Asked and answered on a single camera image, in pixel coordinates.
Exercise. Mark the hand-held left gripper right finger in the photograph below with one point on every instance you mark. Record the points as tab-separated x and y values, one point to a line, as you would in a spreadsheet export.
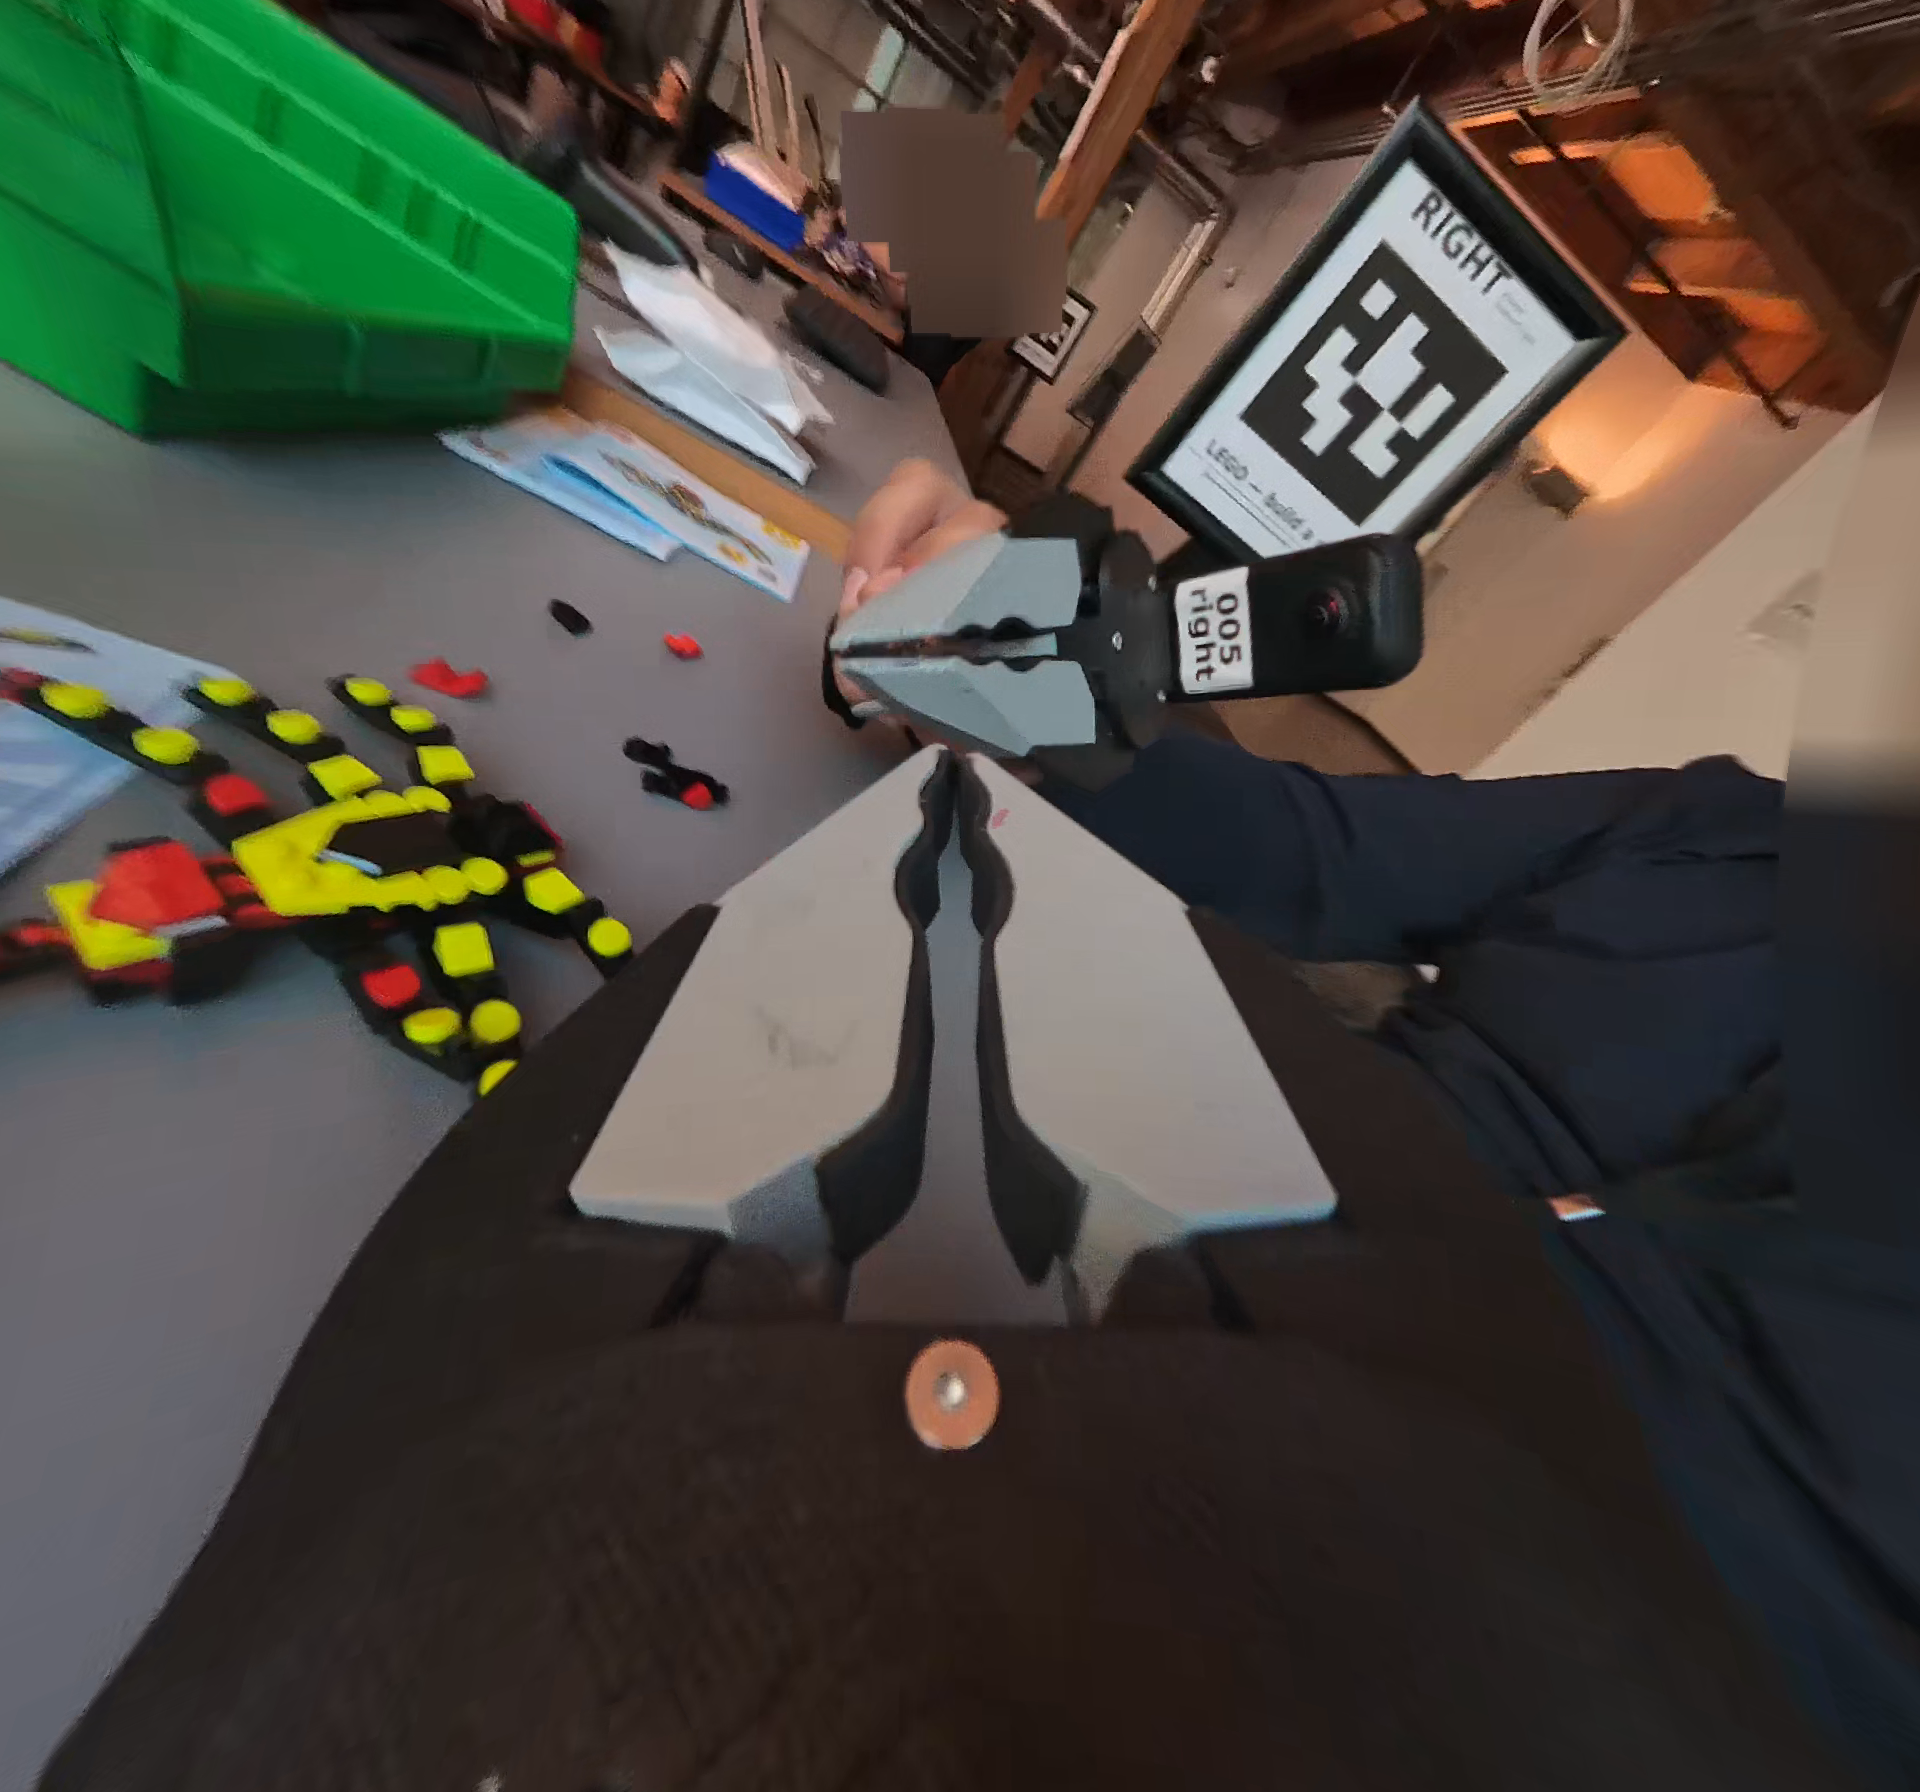
1140	1041

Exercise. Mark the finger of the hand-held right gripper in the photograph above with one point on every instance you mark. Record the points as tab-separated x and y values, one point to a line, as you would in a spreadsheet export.
975	584
992	703

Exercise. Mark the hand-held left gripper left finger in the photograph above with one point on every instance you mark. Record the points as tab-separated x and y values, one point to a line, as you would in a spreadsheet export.
749	1041

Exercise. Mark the black yellow lego scorpion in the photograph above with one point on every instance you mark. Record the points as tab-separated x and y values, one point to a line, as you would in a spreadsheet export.
362	847

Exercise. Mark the person's right forearm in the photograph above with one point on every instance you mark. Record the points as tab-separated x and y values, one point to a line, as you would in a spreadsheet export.
1349	847

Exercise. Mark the black lego plate red tile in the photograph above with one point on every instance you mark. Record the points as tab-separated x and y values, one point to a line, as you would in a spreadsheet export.
695	784

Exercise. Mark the small black lego clip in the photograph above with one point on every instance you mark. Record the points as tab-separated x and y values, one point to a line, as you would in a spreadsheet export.
567	616

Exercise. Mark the red notched lego piece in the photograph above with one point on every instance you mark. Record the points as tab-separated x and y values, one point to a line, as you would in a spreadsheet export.
451	679

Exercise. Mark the open lego instruction booklet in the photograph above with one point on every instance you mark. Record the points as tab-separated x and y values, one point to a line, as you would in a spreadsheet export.
59	772

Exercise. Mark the person's right hand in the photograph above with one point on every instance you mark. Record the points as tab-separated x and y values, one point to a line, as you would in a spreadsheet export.
916	517

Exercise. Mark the thin instruction leaflet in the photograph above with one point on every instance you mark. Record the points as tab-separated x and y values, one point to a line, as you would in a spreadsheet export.
540	480
719	532

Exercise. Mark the black keyboard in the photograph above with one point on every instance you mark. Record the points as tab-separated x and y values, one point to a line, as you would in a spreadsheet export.
848	339

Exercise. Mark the clear plastic bag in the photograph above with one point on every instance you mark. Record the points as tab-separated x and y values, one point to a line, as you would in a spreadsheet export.
704	388
662	292

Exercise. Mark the blue storage box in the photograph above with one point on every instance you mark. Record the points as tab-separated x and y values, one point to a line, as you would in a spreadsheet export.
758	193

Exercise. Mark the wooden beam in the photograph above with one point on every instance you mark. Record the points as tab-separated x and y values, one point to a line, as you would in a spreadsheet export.
1157	36

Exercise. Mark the green plastic bin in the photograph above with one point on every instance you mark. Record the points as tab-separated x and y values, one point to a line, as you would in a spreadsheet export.
271	174

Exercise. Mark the small framed wall picture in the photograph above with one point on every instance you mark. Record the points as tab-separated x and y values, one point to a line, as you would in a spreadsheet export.
1057	331

